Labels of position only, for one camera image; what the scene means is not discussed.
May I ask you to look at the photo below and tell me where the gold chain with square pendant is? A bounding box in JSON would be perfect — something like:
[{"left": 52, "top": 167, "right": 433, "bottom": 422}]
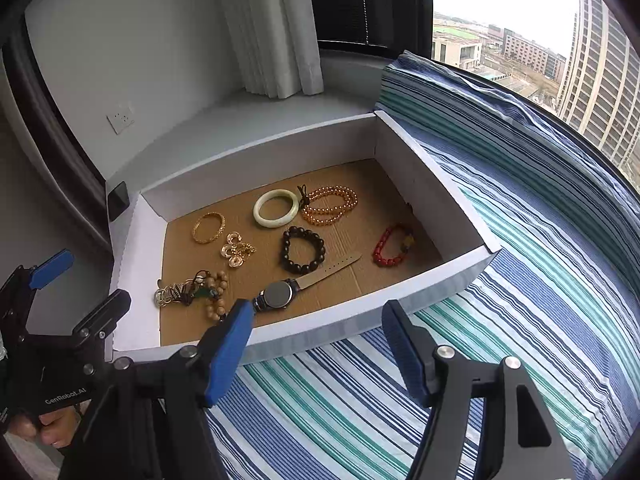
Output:
[{"left": 153, "top": 278, "right": 202, "bottom": 309}]

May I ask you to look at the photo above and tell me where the amber bead necklace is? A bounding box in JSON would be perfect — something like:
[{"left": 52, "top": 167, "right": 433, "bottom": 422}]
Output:
[{"left": 296, "top": 184, "right": 360, "bottom": 229}]

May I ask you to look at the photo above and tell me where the person's left hand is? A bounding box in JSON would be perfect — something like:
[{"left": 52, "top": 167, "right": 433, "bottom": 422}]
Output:
[{"left": 9, "top": 406, "right": 81, "bottom": 448}]

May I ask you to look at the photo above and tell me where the gold bangle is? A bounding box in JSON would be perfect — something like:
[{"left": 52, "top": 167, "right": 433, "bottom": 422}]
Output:
[{"left": 191, "top": 211, "right": 226, "bottom": 245}]

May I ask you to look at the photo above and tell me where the pale green jade bangle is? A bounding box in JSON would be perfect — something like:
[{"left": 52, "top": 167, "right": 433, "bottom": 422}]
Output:
[{"left": 253, "top": 188, "right": 299, "bottom": 229}]

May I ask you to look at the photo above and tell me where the white cardboard box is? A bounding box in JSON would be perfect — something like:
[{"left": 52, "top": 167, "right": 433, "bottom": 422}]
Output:
[{"left": 108, "top": 112, "right": 501, "bottom": 362}]

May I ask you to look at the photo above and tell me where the striped blue green bedsheet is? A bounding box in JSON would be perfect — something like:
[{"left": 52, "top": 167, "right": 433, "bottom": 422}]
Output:
[{"left": 208, "top": 52, "right": 639, "bottom": 479}]

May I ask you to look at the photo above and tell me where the white curtain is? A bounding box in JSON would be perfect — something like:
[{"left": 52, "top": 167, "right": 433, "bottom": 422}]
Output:
[{"left": 221, "top": 0, "right": 324, "bottom": 100}]

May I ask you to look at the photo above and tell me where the dark window blind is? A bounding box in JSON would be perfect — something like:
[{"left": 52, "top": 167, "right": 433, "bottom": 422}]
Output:
[{"left": 311, "top": 0, "right": 434, "bottom": 58}]

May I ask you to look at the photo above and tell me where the wooden bead bracelet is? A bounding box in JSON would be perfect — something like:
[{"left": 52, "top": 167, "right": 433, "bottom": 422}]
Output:
[{"left": 202, "top": 270, "right": 231, "bottom": 323}]

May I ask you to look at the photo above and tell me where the green pendant black cord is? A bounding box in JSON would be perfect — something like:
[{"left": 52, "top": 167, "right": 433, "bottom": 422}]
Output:
[{"left": 182, "top": 268, "right": 217, "bottom": 304}]

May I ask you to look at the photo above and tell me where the wristwatch with beige strap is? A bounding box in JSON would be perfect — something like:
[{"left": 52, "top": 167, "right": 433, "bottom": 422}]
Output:
[{"left": 252, "top": 252, "right": 361, "bottom": 313}]

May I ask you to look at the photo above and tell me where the red bead bracelet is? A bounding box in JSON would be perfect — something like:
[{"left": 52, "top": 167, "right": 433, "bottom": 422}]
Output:
[{"left": 371, "top": 223, "right": 417, "bottom": 269}]

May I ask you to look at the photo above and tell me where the black bead bracelet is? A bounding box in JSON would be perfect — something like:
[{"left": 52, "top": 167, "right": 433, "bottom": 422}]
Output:
[{"left": 280, "top": 225, "right": 327, "bottom": 276}]

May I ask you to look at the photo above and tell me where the white wall socket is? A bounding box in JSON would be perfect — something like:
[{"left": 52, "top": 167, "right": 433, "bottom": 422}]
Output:
[{"left": 106, "top": 104, "right": 134, "bottom": 136}]

